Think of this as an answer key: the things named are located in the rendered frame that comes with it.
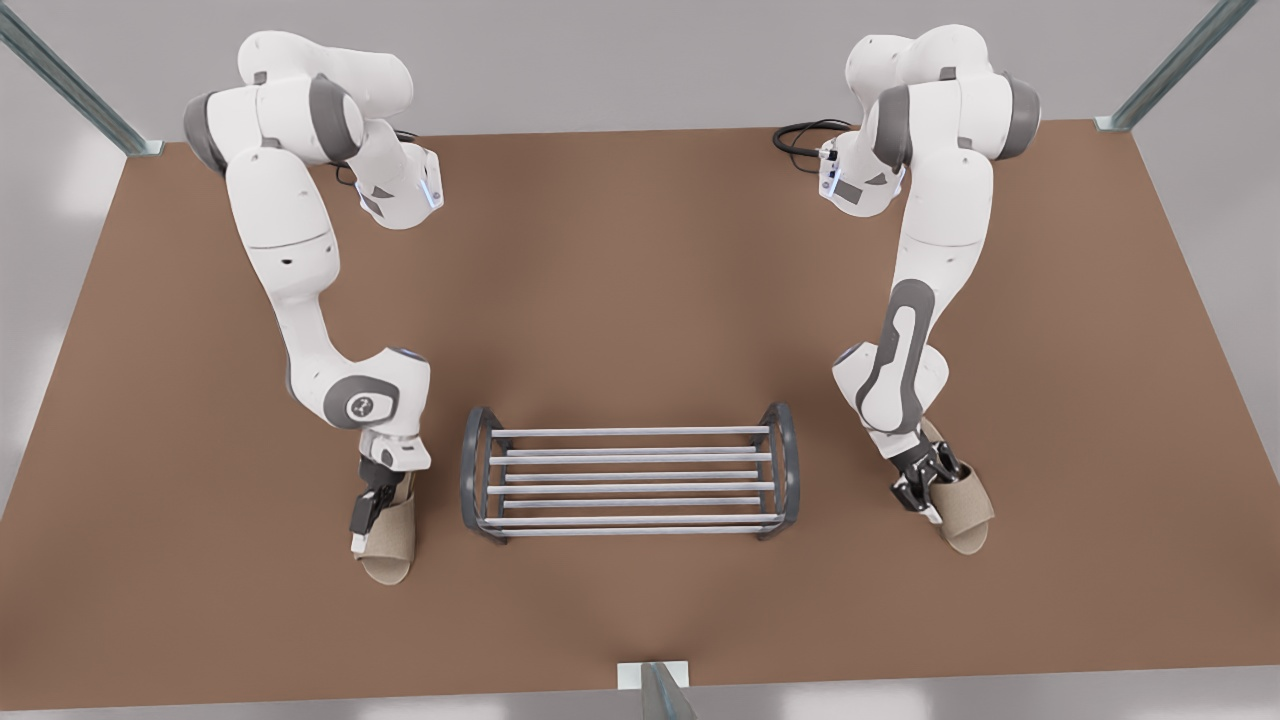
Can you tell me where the silver frame post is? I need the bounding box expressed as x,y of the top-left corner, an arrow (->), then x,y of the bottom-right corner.
1095,0 -> 1259,133
0,6 -> 164,157
617,661 -> 701,720

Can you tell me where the beige slipper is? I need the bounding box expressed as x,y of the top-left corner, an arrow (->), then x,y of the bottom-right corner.
357,473 -> 418,587
916,417 -> 996,556

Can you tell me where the grey metal shoe rack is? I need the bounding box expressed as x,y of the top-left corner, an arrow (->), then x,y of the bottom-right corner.
460,401 -> 801,544

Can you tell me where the black cable loop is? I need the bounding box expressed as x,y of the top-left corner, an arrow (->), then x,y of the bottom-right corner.
772,119 -> 857,172
335,128 -> 421,187

